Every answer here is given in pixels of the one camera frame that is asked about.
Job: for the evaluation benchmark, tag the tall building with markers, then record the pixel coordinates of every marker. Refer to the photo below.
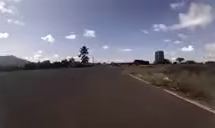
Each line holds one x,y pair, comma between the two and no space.
159,56

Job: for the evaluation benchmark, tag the row of dark bushes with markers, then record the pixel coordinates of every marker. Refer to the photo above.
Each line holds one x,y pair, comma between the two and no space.
45,64

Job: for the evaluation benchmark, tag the dry grass verge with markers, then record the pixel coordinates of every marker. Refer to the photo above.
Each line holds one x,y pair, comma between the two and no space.
191,80

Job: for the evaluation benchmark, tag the tall dark tree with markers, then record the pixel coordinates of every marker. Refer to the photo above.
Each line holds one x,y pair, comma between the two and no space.
83,54

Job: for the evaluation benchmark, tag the low dark building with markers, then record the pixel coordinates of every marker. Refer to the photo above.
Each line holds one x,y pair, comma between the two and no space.
141,62

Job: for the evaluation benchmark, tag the small dark tree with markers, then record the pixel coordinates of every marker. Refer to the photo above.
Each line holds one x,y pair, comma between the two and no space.
180,60

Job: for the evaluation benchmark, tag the dark asphalt road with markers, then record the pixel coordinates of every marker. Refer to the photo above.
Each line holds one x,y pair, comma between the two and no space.
78,100

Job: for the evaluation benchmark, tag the distant hill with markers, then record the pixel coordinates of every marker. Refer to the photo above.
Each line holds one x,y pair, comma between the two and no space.
8,60

